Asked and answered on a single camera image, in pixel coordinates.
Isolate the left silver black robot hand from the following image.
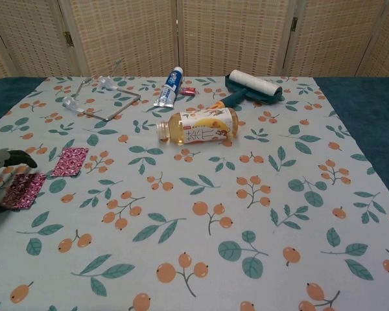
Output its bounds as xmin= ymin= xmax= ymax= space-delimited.
xmin=0 ymin=148 xmax=38 ymax=217

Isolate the clear acrylic stand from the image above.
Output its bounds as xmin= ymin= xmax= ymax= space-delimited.
xmin=62 ymin=60 xmax=141 ymax=122

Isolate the blue white toothpaste tube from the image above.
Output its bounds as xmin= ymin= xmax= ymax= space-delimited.
xmin=153 ymin=66 xmax=185 ymax=108

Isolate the plastic tea bottle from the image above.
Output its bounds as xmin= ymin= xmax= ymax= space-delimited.
xmin=156 ymin=108 xmax=240 ymax=146

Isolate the floral orange green tablecloth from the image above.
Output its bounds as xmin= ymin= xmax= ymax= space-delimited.
xmin=0 ymin=75 xmax=389 ymax=311

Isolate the teal lint roller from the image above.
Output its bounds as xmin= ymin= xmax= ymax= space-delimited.
xmin=208 ymin=69 xmax=284 ymax=111

